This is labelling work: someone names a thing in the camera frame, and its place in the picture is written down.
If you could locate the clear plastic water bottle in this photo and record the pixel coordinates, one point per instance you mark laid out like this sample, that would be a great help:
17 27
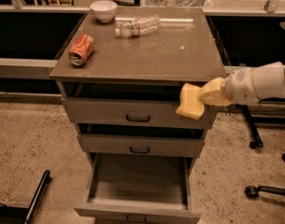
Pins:
137 27

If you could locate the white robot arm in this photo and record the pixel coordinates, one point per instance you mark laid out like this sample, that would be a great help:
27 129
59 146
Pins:
269 80

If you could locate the grey drawer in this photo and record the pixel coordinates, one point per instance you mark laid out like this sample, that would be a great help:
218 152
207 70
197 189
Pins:
136 145
139 190
133 113

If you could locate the top grey drawer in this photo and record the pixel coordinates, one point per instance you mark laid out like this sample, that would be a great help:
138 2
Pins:
133 113

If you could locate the middle grey drawer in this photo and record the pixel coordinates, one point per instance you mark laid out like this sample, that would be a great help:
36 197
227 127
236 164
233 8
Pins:
136 145

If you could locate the black stand leg left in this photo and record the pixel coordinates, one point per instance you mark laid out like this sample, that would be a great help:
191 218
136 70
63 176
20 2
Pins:
44 181

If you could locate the yellow sponge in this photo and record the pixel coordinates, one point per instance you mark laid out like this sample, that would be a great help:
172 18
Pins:
190 104

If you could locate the white bowl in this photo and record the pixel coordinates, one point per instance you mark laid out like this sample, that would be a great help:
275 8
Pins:
104 11

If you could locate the bottom grey drawer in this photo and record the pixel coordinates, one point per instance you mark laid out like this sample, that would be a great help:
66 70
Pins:
139 190

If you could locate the black stand leg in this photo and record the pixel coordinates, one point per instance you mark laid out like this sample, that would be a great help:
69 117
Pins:
255 139
44 181

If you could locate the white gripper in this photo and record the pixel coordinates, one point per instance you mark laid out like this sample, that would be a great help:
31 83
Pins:
240 86

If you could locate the black stand leg right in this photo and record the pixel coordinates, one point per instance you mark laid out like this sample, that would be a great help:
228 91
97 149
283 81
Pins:
255 139

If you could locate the grey drawer cabinet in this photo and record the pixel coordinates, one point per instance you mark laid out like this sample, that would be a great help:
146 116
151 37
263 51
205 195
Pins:
149 68

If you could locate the orange soda can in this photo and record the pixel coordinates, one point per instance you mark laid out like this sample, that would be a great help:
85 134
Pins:
81 50

